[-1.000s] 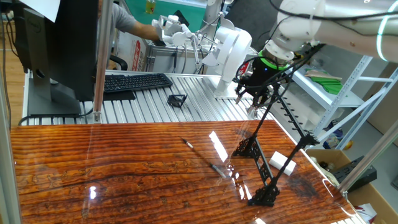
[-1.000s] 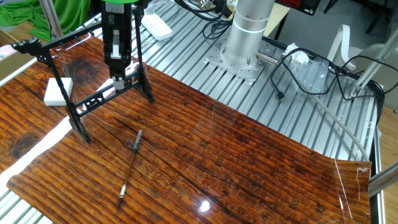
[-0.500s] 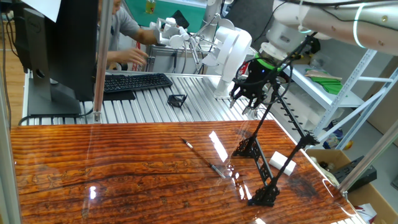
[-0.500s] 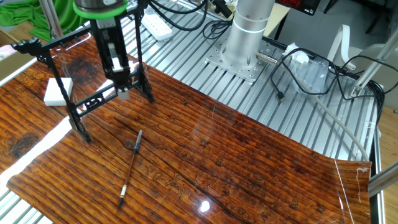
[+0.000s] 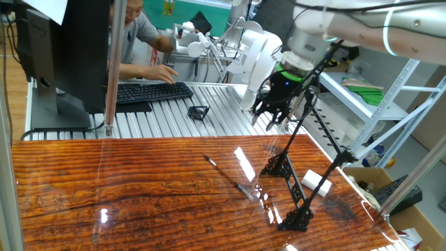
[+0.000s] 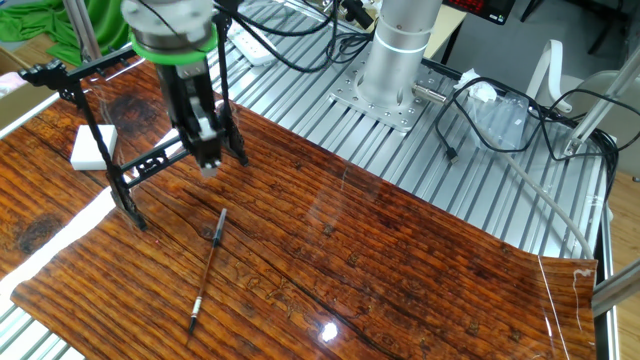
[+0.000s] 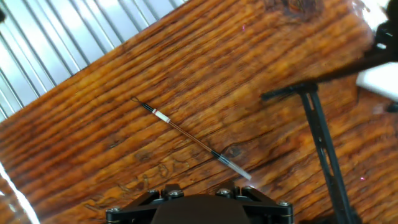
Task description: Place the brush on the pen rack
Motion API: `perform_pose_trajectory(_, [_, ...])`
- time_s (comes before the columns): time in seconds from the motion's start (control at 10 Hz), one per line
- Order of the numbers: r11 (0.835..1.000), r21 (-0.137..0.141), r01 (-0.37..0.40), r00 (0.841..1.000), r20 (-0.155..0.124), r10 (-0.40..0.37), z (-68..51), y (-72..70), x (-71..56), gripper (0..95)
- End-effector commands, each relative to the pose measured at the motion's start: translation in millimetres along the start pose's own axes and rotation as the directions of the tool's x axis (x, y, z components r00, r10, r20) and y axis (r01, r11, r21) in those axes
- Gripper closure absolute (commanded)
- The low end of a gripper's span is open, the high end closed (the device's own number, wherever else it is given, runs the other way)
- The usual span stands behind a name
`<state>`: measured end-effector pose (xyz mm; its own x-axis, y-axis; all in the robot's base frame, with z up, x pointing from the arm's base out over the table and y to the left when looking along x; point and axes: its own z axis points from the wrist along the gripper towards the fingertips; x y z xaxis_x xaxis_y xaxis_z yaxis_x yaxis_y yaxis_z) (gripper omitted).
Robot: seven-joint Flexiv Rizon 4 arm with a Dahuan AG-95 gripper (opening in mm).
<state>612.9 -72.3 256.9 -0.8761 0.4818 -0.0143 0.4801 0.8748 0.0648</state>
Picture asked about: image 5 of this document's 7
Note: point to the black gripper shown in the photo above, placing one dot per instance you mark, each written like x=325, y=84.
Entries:
x=280, y=90

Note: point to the thin black pen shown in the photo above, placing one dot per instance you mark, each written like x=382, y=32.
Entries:
x=210, y=161

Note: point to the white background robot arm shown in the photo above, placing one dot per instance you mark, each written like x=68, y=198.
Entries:
x=259, y=55

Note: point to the bare forearm of operator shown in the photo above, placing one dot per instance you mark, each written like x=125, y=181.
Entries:
x=130, y=71
x=163, y=43

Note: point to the black pen rack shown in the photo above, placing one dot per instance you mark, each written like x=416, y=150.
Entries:
x=296, y=219

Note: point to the operator hand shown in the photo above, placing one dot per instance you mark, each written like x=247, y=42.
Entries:
x=160, y=73

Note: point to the small black folding stand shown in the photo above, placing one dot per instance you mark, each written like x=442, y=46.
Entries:
x=198, y=112

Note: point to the white foam block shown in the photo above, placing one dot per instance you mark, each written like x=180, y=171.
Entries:
x=313, y=181

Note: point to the beige flat packet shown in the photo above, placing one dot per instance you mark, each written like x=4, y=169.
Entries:
x=360, y=83

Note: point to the dark grey panel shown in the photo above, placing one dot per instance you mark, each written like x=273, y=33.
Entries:
x=275, y=14

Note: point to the green plastic bag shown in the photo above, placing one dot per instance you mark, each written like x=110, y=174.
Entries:
x=367, y=95

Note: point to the white articulated device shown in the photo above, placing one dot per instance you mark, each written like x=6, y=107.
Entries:
x=191, y=40

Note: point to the black tablet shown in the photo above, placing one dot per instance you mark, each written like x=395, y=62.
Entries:
x=202, y=21

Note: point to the black keyboard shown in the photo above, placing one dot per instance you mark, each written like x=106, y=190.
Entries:
x=153, y=92

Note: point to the cardboard box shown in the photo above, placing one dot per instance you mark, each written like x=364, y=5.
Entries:
x=369, y=174

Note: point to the white metal shelf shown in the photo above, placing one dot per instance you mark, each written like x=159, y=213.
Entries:
x=393, y=104

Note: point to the black desk pad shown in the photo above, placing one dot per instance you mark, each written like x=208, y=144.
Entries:
x=134, y=107

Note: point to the yellow drink bottle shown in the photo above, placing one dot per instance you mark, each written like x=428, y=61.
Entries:
x=169, y=7

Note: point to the person in grey shirt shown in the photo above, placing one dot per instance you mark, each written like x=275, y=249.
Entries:
x=139, y=35

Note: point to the black plastic case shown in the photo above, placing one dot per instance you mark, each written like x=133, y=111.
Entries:
x=397, y=195

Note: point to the green board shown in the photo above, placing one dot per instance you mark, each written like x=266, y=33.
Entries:
x=153, y=10

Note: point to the wood grain table mat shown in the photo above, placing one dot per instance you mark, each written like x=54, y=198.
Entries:
x=139, y=209

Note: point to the operator head with glasses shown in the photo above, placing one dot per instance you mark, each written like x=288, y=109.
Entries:
x=134, y=12

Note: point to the black computer monitor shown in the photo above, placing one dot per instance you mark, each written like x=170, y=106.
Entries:
x=80, y=52

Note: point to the white paper sheet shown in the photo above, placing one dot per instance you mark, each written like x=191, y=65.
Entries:
x=45, y=8

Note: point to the aluminium frame post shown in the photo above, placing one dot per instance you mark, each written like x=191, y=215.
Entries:
x=10, y=191
x=114, y=69
x=414, y=174

